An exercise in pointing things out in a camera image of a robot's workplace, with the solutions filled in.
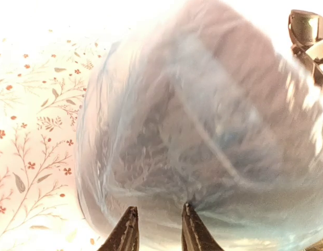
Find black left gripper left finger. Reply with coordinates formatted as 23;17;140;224
98;206;140;251

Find floral patterned table mat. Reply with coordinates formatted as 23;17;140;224
0;26;105;251

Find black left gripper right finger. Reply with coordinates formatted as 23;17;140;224
181;203;224;251

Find blue plastic trash bag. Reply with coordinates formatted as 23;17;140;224
76;1;323;250

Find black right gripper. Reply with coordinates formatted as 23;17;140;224
288;9;323;92

